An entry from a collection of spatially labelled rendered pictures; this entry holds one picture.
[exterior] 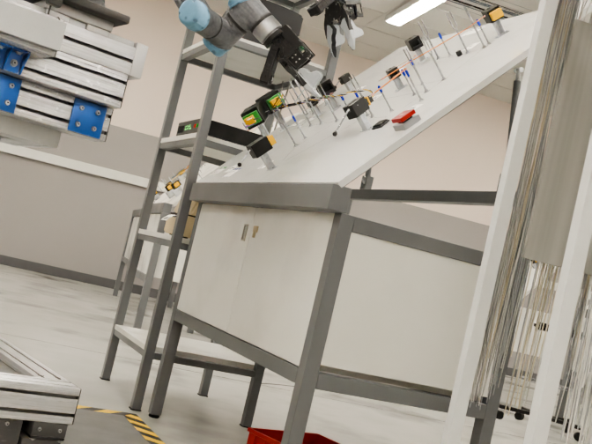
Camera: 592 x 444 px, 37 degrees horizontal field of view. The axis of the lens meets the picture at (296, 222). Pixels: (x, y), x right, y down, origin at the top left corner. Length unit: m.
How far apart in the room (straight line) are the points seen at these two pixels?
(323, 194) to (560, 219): 0.58
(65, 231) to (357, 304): 7.84
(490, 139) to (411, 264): 9.00
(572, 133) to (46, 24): 1.23
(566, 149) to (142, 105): 8.23
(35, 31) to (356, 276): 0.96
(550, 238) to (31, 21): 1.28
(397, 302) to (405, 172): 8.49
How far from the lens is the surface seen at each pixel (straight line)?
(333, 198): 2.19
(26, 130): 2.41
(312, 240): 2.31
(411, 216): 10.77
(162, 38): 10.20
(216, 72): 3.39
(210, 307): 2.92
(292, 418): 2.22
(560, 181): 2.10
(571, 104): 2.13
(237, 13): 2.49
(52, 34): 2.17
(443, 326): 2.38
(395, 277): 2.29
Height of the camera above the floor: 0.63
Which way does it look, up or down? 3 degrees up
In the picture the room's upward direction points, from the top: 13 degrees clockwise
